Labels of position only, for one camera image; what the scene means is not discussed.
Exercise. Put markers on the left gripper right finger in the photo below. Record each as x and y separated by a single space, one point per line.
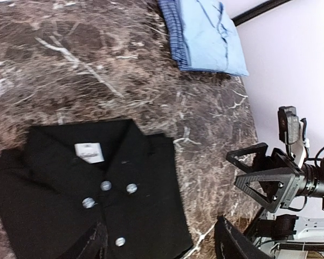
230 243

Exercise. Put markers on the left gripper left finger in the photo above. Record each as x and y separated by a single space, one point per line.
92 244

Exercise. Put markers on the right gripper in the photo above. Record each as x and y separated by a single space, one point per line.
275 188

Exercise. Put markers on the black long sleeve shirt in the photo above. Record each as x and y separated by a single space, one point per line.
68 177

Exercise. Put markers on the light blue shirt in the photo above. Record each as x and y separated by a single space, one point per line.
210 39

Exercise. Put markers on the dark blue shirt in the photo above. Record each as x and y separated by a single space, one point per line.
178 47

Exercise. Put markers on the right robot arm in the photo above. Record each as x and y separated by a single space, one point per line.
288 227

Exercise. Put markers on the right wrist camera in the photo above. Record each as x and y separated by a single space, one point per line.
292 132

